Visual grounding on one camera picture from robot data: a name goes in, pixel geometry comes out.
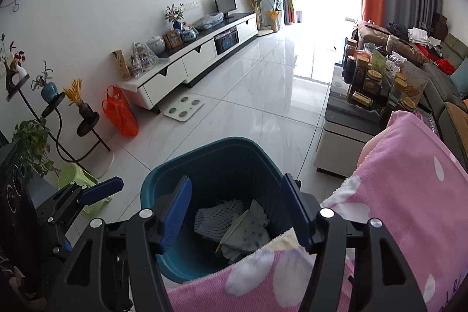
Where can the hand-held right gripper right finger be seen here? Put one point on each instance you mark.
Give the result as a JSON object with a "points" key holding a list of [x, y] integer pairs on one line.
{"points": [[296, 213]]}

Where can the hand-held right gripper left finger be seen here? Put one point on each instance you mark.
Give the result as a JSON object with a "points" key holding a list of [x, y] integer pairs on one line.
{"points": [[179, 213]]}

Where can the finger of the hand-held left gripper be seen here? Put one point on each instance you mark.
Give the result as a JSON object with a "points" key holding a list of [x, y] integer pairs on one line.
{"points": [[104, 187], [65, 245]]}

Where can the white foam fruit net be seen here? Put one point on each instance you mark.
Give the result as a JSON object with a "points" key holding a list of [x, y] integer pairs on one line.
{"points": [[215, 218]]}

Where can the white patterned tissue pack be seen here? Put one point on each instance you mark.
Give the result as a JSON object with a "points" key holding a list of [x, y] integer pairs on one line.
{"points": [[245, 235]]}

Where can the teal plastic bin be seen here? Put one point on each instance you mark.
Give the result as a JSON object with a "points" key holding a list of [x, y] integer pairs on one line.
{"points": [[219, 165]]}

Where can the green plastic stool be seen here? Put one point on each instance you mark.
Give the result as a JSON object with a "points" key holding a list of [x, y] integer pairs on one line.
{"points": [[73, 175]]}

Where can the green trailing plant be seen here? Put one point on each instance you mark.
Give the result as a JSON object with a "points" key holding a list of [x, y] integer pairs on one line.
{"points": [[33, 140]]}

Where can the black metal plant stand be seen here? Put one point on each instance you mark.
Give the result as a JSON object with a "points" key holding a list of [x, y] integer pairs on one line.
{"points": [[87, 123]]}

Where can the orange mesh bag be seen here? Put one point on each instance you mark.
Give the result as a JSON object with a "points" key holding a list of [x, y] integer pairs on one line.
{"points": [[120, 114]]}

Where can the yellow wheat in dark vase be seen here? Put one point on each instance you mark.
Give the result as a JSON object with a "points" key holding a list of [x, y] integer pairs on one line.
{"points": [[85, 109]]}

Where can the glass coffee table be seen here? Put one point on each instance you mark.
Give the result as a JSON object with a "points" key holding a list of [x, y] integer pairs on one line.
{"points": [[340, 133]]}

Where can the white bathroom scale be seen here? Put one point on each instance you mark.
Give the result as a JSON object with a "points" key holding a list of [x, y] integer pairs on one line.
{"points": [[182, 109]]}

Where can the plant in teal vase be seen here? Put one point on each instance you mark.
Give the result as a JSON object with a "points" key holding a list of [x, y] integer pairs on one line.
{"points": [[48, 91]]}

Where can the pink floral blanket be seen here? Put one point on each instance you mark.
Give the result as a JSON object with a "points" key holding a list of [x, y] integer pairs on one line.
{"points": [[402, 187]]}

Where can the brown patterned box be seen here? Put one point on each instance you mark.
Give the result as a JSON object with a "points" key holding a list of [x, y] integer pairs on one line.
{"points": [[122, 65]]}

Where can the red leaf plant white vase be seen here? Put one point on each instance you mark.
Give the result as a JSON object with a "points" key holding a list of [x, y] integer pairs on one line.
{"points": [[16, 63]]}

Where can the ship model in clear wrap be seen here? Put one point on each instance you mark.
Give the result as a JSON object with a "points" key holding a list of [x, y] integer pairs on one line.
{"points": [[142, 59]]}

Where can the white ceramic jar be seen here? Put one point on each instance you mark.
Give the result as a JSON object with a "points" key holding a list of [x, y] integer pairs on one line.
{"points": [[155, 45]]}

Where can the group of food jars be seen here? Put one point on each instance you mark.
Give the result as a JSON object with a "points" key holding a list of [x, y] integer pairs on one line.
{"points": [[373, 78]]}

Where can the white and black cabinet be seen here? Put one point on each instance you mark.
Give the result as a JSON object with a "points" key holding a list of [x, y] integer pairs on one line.
{"points": [[197, 56]]}

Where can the blue and white porcelain jar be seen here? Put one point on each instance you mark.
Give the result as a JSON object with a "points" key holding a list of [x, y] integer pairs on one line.
{"points": [[188, 33]]}

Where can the plant in blue vase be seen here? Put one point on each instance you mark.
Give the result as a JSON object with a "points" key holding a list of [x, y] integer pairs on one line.
{"points": [[175, 16]]}

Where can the clear plastic bag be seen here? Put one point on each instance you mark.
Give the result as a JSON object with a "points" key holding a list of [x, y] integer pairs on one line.
{"points": [[208, 21]]}

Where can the red cloth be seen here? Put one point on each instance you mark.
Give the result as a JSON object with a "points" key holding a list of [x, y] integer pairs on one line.
{"points": [[444, 66]]}

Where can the blue-grey cushion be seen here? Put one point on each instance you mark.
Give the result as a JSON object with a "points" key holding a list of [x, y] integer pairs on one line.
{"points": [[460, 78]]}

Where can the black monitor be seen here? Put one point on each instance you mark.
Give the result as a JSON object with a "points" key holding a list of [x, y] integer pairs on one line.
{"points": [[225, 3]]}

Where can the white clothes pile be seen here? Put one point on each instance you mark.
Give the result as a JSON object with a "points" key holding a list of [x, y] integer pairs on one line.
{"points": [[420, 36]]}

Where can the brown boxes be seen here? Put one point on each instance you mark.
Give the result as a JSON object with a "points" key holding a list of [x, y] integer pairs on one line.
{"points": [[440, 21]]}

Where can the wooden picture frame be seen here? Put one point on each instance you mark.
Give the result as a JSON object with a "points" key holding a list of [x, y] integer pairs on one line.
{"points": [[172, 39]]}

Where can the white wall sockets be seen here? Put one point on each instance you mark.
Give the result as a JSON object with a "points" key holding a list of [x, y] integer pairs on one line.
{"points": [[192, 5]]}

